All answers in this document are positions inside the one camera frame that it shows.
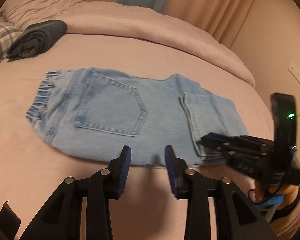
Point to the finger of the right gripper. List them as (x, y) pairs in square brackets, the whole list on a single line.
[(242, 143)]

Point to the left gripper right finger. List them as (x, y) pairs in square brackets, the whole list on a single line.
[(216, 209)]

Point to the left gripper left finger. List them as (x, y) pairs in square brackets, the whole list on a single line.
[(60, 216)]

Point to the light blue denim pants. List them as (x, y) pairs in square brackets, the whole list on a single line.
[(92, 113)]

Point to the person right hand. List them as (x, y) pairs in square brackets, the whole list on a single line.
[(267, 198)]

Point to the dark folded garment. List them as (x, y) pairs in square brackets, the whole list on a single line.
[(36, 39)]

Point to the plaid pillow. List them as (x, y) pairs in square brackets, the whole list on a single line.
[(8, 34)]

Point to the pink duvet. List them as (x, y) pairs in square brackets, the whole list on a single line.
[(113, 19)]

